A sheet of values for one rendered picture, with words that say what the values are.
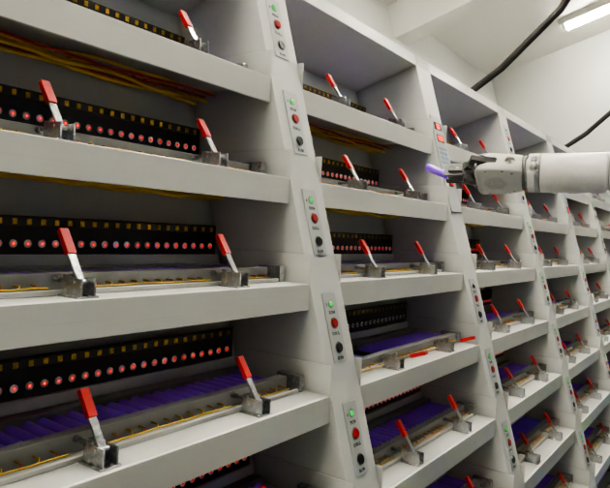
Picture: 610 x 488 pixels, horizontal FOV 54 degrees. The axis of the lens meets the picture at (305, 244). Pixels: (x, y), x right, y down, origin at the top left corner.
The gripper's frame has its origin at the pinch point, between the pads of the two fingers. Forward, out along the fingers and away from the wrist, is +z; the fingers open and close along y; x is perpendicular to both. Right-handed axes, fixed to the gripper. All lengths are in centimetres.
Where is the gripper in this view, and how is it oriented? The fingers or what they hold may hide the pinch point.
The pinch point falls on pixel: (454, 173)
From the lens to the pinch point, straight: 143.0
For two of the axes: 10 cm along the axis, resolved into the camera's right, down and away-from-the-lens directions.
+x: 2.5, -8.7, 4.2
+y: 3.6, 4.9, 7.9
